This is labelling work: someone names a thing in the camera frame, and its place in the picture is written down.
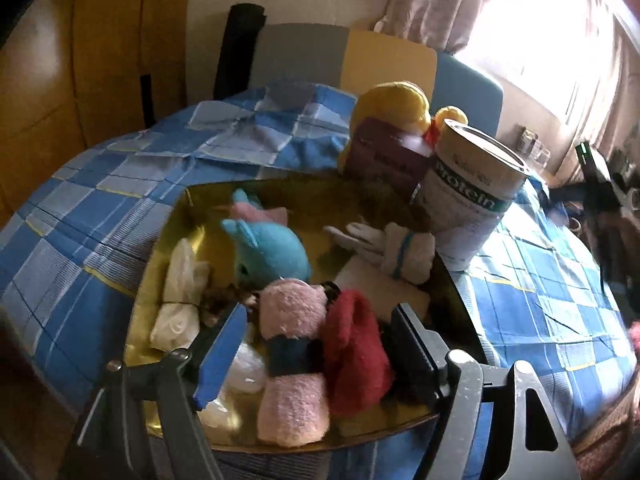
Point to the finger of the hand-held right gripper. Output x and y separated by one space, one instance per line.
592 175

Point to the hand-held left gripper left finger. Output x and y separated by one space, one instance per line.
222 350

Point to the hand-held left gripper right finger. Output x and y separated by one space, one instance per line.
415 355

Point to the brown satin scrunchie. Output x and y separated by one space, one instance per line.
220 305

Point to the red fuzzy sock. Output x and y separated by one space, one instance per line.
355 355

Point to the pink towel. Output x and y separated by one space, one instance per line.
290 320

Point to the plastic-wrapped white cloth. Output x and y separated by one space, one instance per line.
177 280

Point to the white knit glove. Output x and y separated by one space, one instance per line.
405 255

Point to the teal plush toy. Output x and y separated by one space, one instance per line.
275 255

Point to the yellow-lined cardboard box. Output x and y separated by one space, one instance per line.
195 230

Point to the clear desk organizer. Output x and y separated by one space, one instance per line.
535 145

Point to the pink patterned curtain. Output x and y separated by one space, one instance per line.
625 85
435 5

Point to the metal powder can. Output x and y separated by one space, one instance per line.
465 200

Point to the window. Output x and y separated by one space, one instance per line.
550 20

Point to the pink quilt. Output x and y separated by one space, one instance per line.
634 337

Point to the maroon cardboard box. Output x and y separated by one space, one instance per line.
380 155

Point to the blue plaid bedspread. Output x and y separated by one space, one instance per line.
75 200

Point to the yellow giraffe plush toy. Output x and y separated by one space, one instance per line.
395 100

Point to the blue plaid pillow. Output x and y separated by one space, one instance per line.
280 120

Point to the grey yellow blue headboard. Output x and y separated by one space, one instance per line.
385 55

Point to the black rolled mat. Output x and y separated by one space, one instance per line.
240 45

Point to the wooden wardrobe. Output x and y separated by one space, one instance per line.
100 60

